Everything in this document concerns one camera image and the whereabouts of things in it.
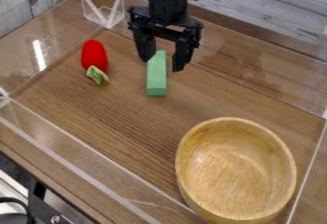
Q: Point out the black metal table leg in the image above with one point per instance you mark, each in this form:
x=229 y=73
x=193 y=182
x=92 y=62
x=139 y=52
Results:
x=42 y=213

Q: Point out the red plush pepper toy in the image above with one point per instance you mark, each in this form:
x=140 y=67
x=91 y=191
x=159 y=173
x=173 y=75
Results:
x=93 y=61

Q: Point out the clear acrylic tray walls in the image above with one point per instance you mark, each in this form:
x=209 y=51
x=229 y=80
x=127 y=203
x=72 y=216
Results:
x=99 y=142

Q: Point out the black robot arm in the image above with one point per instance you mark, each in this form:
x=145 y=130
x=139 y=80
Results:
x=164 y=19

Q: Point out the green rectangular block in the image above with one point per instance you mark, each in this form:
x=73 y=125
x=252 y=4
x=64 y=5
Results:
x=156 y=85

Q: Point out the clear acrylic corner bracket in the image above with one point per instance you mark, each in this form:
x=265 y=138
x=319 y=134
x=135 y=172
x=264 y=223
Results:
x=104 y=16

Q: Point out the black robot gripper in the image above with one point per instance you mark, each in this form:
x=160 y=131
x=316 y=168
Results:
x=145 y=28

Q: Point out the wooden bowl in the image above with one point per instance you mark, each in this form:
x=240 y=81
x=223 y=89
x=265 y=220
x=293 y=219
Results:
x=235 y=171

